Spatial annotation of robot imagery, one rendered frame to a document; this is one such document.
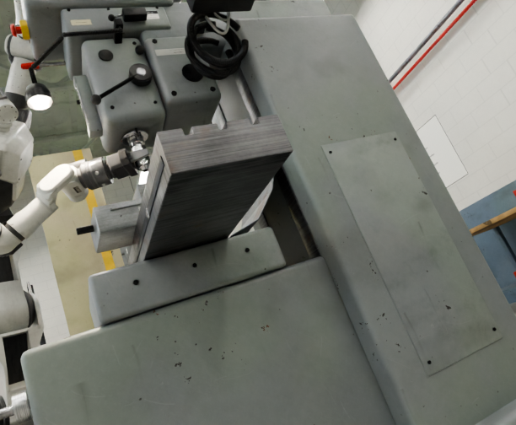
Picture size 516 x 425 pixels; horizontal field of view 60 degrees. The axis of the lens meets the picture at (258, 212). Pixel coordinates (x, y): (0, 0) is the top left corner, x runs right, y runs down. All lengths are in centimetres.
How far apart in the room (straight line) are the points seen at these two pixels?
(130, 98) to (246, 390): 90
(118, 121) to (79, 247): 183
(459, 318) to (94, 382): 96
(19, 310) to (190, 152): 121
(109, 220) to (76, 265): 199
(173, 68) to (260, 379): 97
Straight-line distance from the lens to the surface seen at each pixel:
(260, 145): 79
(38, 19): 166
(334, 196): 130
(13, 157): 172
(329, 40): 167
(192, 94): 146
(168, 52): 155
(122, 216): 114
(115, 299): 110
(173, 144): 75
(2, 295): 184
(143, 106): 143
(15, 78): 203
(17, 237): 145
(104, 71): 149
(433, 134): 606
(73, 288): 306
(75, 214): 322
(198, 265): 115
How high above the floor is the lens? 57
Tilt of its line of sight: 16 degrees up
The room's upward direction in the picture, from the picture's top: 22 degrees counter-clockwise
